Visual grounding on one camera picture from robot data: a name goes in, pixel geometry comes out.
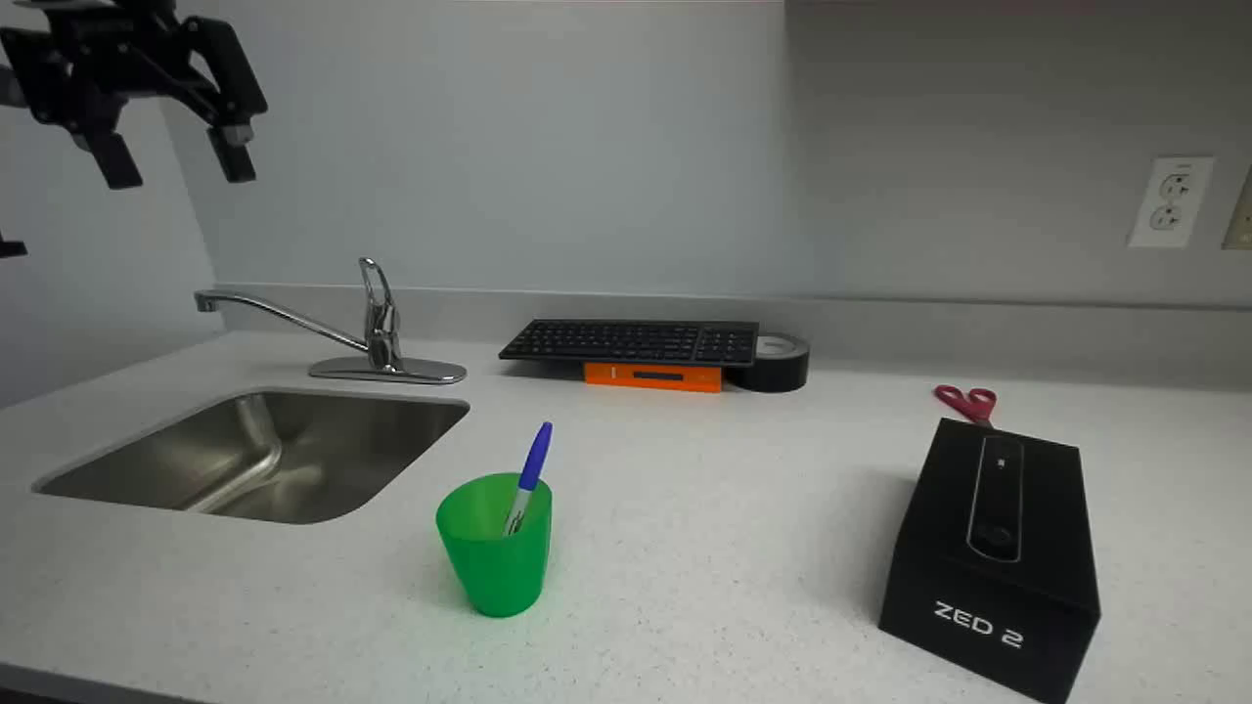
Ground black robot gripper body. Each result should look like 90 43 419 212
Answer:
0 0 224 128

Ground blue marker pen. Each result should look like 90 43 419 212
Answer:
503 424 550 536

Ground green plastic cup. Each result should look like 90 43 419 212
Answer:
434 472 550 618

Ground stainless steel sink basin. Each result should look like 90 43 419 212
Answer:
39 391 468 526

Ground chrome sink faucet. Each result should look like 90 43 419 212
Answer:
194 260 466 386

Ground black computer keyboard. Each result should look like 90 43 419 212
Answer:
501 320 759 368

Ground orange flat box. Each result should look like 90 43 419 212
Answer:
582 363 724 391

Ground black tape roll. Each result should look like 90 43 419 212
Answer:
727 334 811 391

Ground black ZED 2 box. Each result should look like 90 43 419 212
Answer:
879 420 1101 704

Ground red handled scissors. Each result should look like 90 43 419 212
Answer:
934 382 996 425

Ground white wall power outlet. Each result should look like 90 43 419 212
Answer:
1131 152 1216 249

